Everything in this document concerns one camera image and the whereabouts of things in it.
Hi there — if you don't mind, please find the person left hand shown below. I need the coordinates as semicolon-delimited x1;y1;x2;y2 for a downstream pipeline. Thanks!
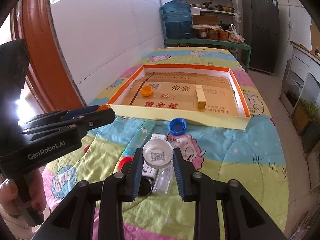
0;169;48;238

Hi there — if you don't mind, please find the white bottle cap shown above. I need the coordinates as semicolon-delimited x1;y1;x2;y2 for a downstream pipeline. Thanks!
143;139;174;169

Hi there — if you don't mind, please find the light blue rectangular box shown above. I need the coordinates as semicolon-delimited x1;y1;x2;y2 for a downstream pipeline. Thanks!
122;120;156;157

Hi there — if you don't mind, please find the blue bottle cap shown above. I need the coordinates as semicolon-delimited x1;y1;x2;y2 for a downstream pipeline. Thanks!
169;118;187;135

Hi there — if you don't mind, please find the red bottle cap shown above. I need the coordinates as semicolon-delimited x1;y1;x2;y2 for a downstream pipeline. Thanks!
118;156;133;171

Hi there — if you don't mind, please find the white kitchen counter cabinet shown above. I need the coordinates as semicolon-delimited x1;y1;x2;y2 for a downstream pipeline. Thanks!
280;41;319;191

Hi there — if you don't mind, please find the green bench table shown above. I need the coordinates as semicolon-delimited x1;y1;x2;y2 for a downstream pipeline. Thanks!
164;38;252;72

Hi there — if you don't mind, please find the brown cardboard liner sheet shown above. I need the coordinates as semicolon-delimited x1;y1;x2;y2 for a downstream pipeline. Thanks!
121;73;239;116

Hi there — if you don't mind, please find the plastic bag of food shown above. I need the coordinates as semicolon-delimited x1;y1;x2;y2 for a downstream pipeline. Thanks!
228;24;245;44

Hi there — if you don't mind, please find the potted green plant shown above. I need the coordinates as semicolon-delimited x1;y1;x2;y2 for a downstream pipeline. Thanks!
292;98;319;136

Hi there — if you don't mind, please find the gold rectangular lighter box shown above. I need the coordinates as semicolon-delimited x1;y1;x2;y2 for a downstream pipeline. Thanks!
195;85;206;109

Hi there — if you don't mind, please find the clear plastic patterned bottle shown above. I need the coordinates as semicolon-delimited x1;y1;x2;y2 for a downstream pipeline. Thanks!
152;162;175;194

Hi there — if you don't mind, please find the black refrigerator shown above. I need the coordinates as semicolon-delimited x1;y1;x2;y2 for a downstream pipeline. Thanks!
242;0;280;73

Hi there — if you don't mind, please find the large orange bottle cap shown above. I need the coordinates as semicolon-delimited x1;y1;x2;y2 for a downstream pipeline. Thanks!
140;85;153;97

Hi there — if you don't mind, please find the white printed rectangular box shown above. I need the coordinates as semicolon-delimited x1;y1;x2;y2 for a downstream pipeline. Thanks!
142;141;165;180

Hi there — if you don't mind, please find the orange rimmed shallow box tray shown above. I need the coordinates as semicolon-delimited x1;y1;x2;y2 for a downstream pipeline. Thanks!
108;64;251;130

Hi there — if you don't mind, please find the colourful cartoon quilt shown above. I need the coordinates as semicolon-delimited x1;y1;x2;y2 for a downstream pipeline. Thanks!
42;47;289;239

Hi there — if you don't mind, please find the black bottle cap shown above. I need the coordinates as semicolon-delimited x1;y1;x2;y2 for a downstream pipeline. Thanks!
138;176;153;197

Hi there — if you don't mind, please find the blue water jug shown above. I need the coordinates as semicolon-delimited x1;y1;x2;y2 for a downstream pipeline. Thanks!
161;0;193;40

